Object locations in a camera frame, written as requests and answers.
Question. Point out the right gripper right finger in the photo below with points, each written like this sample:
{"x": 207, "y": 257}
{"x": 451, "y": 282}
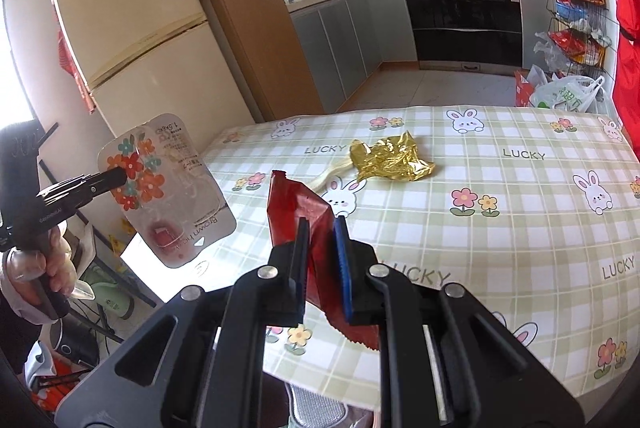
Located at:
{"x": 446, "y": 361}

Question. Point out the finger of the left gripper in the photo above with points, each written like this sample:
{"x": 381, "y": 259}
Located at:
{"x": 106, "y": 181}

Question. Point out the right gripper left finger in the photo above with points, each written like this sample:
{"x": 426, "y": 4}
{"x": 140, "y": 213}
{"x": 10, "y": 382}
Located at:
{"x": 197, "y": 361}

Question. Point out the flowered blister package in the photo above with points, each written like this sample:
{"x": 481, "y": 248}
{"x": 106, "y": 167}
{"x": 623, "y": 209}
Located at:
{"x": 170, "y": 197}

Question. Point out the red snack wrapper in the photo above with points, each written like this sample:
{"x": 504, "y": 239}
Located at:
{"x": 288, "y": 201}

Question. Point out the grey kitchen cabinets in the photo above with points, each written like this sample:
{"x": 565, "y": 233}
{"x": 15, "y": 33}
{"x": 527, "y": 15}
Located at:
{"x": 345, "y": 42}

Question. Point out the person's left hand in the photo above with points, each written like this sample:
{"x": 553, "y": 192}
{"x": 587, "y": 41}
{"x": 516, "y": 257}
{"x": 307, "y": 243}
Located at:
{"x": 21, "y": 270}

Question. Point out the cream refrigerator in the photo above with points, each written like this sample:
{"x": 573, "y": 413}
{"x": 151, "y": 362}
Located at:
{"x": 142, "y": 58}

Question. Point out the checkered bunny tablecloth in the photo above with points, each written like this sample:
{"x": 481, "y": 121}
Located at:
{"x": 535, "y": 212}

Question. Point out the gold foil wrapper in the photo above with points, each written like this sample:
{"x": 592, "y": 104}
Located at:
{"x": 396, "y": 158}

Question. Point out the white plastic shopping bag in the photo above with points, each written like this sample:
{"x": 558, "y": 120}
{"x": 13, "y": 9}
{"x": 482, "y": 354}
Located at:
{"x": 570, "y": 93}

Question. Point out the black oven range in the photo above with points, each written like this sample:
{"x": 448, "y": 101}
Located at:
{"x": 467, "y": 33}

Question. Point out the red apron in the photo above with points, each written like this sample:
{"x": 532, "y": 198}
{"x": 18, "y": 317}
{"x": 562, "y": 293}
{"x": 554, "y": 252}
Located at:
{"x": 627, "y": 79}

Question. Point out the wire snack rack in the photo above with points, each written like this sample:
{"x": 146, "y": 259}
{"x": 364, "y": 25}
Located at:
{"x": 578, "y": 29}

